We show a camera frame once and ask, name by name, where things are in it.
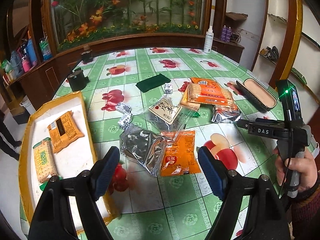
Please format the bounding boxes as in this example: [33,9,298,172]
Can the wooden cabinet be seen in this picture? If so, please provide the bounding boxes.
[5,50,83,113]

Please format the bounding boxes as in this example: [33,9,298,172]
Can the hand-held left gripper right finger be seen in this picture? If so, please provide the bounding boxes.
[197,146,292,240]

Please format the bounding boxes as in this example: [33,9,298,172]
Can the black cylinder container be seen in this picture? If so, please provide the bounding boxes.
[80,45,93,64]
[67,67,89,92]

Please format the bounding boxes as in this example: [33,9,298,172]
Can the clear plum packet beige label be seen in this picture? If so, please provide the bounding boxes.
[141,97,198,137]

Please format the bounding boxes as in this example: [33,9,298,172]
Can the person's right forearm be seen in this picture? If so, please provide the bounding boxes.
[290,180,320,240]

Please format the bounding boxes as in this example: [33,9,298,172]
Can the green fruit print tablecloth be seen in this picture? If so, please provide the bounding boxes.
[52,46,313,240]

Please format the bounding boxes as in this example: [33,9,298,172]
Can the white spray bottle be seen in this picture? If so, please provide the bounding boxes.
[203,27,215,54]

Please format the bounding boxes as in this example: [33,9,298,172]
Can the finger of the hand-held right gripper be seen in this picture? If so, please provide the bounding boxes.
[236,119,251,132]

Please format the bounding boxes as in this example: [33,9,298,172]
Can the dark green packet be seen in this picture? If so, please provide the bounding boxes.
[136,73,167,92]

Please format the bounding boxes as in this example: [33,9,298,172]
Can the yellow cardboard box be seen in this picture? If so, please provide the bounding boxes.
[19,91,120,233]

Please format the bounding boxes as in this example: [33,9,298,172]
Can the crumpled silver foil packet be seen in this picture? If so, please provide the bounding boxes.
[211,105,243,123]

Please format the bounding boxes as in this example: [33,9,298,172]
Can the blue green plastic pack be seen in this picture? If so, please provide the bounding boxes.
[39,38,53,61]

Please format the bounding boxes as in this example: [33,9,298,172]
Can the blue thermos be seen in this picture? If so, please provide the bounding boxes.
[26,39,38,67]

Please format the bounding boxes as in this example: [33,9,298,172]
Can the green bag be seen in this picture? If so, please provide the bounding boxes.
[1,59,13,74]

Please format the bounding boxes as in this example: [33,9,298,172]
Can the white bucket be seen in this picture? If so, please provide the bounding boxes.
[20,97,37,117]

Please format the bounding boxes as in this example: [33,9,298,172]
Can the small pink bottle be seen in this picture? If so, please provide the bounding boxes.
[21,56,31,72]

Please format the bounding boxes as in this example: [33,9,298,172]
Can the person's right hand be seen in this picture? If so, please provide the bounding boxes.
[272,146,318,195]

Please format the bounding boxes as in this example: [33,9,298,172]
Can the dark glasses case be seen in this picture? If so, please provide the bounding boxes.
[236,78,277,112]

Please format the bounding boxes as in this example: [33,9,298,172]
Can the silver clear plastic packet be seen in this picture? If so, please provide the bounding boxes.
[119,125,170,177]

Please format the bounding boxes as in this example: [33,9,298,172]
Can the green cracker packet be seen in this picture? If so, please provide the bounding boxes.
[33,137,58,183]

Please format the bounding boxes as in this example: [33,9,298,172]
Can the glass flower display case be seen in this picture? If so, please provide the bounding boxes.
[45,0,213,53]

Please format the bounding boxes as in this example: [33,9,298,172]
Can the orange snack packet black label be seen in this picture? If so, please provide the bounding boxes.
[47,111,85,154]

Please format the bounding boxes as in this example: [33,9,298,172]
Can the cracker packet orange label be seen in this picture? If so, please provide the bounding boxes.
[179,77,235,111]

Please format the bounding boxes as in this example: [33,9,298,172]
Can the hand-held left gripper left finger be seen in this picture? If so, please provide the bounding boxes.
[27,146,120,240]

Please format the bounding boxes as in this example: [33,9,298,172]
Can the black tangled cords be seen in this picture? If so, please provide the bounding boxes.
[260,46,279,60]

